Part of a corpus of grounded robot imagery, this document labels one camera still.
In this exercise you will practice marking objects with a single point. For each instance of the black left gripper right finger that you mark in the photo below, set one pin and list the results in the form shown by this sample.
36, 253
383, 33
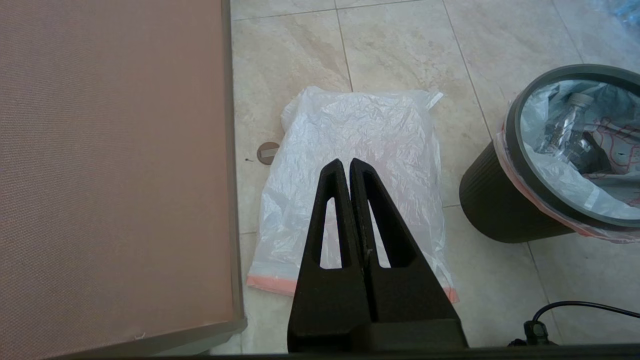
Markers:
405, 295

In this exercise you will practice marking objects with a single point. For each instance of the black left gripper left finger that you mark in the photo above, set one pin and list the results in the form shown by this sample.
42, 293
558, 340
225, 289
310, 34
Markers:
325, 300

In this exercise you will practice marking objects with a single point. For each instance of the white red-printed bin liner bag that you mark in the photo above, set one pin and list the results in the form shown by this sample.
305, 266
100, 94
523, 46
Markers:
360, 130

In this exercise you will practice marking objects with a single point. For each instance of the white red plastic bag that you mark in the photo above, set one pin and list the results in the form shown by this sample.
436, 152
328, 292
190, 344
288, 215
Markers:
560, 177

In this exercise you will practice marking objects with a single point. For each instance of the black round trash bin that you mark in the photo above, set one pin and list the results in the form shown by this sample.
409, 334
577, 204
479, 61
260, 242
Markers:
495, 205

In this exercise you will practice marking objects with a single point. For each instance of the clear plastic bag with items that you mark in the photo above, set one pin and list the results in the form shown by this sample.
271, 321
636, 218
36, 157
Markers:
627, 10

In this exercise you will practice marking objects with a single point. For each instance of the round metal floor plug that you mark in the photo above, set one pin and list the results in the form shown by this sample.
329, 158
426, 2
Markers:
267, 153

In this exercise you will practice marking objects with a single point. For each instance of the crushed clear plastic bottle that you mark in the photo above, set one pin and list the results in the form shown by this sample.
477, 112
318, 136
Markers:
562, 125

